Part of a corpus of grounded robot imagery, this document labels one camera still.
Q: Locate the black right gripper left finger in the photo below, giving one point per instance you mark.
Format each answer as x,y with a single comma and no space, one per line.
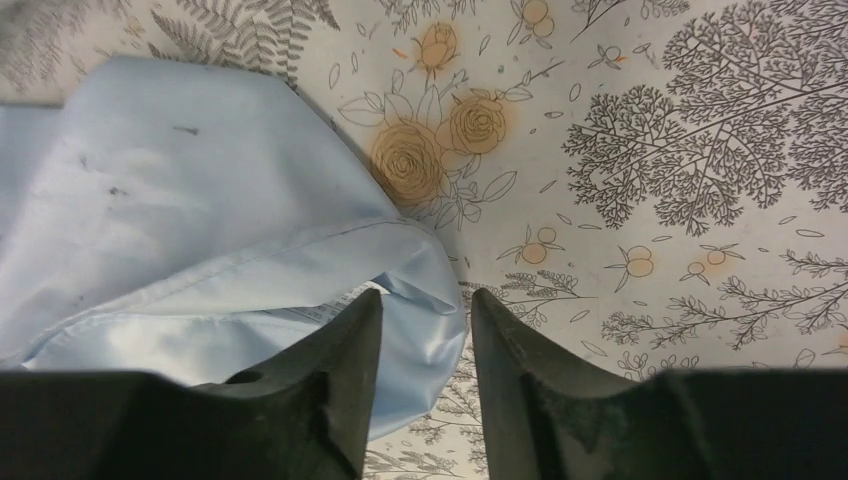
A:
303,413

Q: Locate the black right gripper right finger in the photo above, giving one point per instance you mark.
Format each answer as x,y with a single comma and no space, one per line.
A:
549,414

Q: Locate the light blue pillowcase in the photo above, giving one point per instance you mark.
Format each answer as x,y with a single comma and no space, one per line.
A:
193,221

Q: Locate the floral patterned table mat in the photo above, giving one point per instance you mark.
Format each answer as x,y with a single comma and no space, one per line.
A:
651,185

